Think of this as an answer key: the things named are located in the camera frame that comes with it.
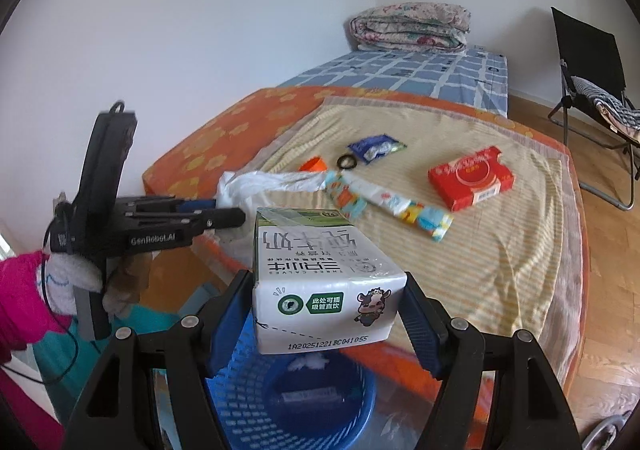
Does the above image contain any person's left hand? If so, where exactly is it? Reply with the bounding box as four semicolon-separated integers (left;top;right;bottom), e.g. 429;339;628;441
47;252;153;318

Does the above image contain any long colourful wrapper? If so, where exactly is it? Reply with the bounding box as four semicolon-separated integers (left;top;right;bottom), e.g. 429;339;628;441
350;177;454;242

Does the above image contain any teal cloth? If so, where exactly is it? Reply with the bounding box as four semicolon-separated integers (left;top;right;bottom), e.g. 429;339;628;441
50;280;221;431

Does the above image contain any crumpled white tissue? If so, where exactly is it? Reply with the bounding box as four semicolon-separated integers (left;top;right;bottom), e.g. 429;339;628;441
287;355;327;374

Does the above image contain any blue snack packet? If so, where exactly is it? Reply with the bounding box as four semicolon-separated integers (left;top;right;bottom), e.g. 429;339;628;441
347;133;407;165

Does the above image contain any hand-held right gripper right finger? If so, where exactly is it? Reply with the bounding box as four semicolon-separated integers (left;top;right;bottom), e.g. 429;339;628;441
400;272;583;450

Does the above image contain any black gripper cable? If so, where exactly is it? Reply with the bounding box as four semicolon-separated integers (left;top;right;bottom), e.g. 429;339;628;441
0;255;81;386

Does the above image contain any white plastic bag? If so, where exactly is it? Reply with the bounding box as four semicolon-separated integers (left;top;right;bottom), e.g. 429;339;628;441
216;170;328;211

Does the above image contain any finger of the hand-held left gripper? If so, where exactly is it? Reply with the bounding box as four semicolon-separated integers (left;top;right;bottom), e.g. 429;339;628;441
175;208;247;237
120;196;218;221

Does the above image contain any blue plaid sheet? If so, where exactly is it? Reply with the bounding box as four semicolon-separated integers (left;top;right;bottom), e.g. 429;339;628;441
275;47;510;121

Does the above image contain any folded floral quilt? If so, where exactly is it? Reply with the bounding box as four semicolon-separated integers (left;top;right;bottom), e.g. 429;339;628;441
348;4;472;53

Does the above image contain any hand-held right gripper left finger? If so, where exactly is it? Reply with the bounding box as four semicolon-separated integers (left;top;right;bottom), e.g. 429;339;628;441
62;269;256;450

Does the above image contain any white green milk carton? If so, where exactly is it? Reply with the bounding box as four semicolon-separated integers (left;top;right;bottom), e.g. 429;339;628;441
251;207;407;356

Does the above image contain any black folding chair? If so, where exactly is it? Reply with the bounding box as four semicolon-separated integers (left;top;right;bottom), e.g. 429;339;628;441
547;7;640;209

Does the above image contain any red cardboard box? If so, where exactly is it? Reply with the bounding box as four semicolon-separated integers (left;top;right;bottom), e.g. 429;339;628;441
427;146;516;213

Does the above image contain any short colourful wrapper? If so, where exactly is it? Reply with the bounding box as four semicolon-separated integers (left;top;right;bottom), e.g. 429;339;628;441
325;170;369;225

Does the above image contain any orange floral sheet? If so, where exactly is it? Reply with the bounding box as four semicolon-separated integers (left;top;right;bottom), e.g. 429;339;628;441
142;86;587;423

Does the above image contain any yellow striped towel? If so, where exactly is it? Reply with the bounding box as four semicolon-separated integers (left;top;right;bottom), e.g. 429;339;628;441
215;97;566;337

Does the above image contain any blue plastic basket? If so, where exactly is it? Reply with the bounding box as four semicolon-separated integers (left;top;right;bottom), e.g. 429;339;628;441
202;315;378;450

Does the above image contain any blue checked cloth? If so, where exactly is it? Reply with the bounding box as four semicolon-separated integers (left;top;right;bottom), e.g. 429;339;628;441
575;78;640;131

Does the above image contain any beige cloth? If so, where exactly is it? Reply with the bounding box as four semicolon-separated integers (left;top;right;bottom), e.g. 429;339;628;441
600;104;640;147

